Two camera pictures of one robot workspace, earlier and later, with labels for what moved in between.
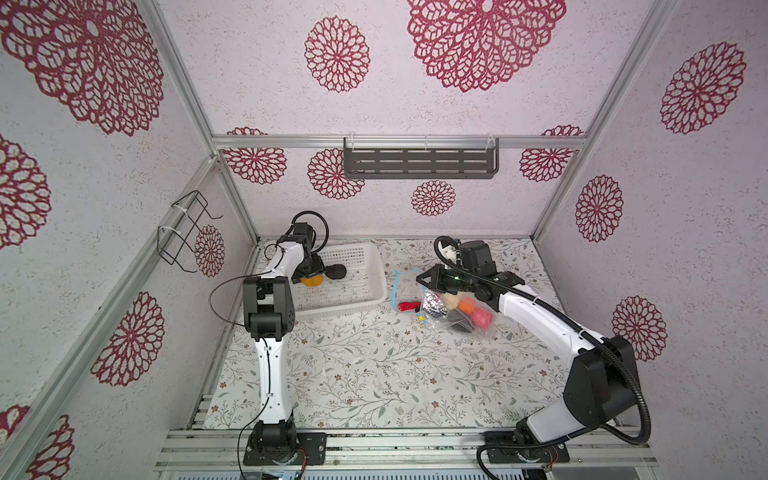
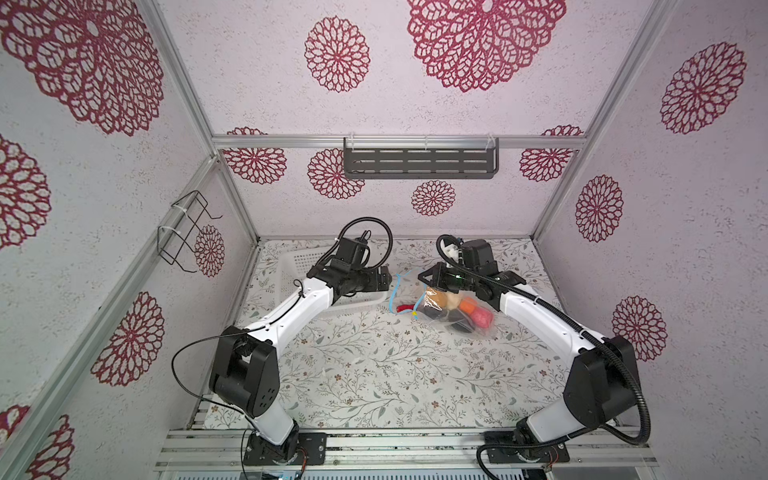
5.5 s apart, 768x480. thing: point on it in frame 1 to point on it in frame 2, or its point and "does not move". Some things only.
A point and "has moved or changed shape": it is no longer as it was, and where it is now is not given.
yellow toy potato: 314,281 has moved or changed shape
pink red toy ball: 482,317 does not move
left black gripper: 317,267 to 373,280
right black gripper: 437,278 does not move
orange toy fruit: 467,306 does not move
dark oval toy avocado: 461,327 does not move
